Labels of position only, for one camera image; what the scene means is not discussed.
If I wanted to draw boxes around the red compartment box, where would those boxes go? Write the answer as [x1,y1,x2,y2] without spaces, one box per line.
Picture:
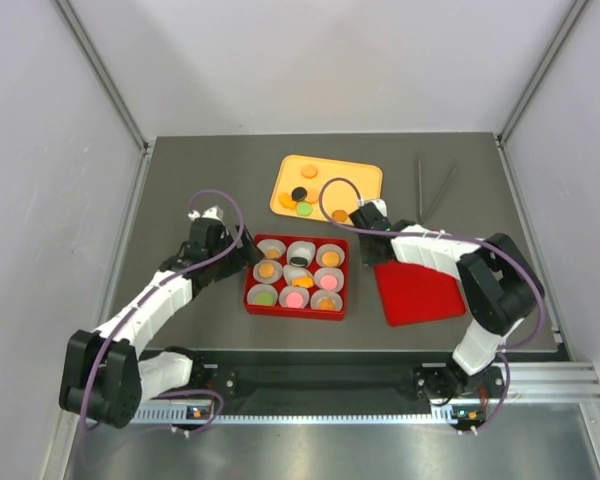
[243,234,349,321]

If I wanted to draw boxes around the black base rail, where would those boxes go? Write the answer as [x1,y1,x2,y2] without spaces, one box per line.
[159,350,508,417]

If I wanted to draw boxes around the green round cookie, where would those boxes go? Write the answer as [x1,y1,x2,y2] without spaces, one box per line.
[255,292,276,306]
[296,201,313,217]

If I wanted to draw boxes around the grey metal tongs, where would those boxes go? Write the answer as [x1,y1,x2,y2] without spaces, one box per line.
[414,154,459,224]

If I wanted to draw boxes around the pink round cookie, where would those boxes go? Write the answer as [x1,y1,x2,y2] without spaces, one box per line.
[320,274,338,291]
[285,292,304,308]

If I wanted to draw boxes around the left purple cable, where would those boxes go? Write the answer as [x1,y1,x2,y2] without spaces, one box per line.
[78,189,245,432]

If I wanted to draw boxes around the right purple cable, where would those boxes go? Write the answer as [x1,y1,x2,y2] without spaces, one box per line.
[318,177,549,436]

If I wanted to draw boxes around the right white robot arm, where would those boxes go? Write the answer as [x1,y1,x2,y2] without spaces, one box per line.
[350,200,546,397]

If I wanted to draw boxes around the orange plastic tray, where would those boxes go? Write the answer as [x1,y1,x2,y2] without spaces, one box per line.
[269,155,383,226]

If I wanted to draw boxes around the orange round cookie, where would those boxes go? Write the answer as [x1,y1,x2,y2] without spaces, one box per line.
[301,165,318,179]
[321,250,341,268]
[305,189,320,204]

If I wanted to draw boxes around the purple cable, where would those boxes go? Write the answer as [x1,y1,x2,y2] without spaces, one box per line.
[318,177,549,436]
[78,189,245,432]

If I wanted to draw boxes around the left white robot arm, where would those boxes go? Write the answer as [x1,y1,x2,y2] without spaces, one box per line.
[59,206,264,428]

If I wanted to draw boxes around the red box lid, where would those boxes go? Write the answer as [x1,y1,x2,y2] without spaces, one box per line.
[374,261,467,327]

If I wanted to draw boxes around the orange flower cookie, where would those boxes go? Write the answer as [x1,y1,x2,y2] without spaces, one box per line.
[265,249,281,260]

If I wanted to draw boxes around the orange star cookie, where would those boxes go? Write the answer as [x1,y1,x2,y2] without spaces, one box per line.
[278,192,297,210]

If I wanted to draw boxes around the black sandwich cookie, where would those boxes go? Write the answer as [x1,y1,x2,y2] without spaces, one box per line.
[289,256,309,267]
[291,186,308,202]

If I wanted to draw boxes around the brown round cookie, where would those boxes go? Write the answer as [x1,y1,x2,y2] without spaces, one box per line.
[317,297,337,311]
[332,210,348,223]

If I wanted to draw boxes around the white paper cup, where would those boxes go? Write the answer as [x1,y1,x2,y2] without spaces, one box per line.
[278,286,310,309]
[314,268,345,293]
[257,239,286,261]
[283,265,314,286]
[310,289,343,313]
[286,241,316,267]
[315,243,346,268]
[252,260,283,285]
[246,284,278,307]

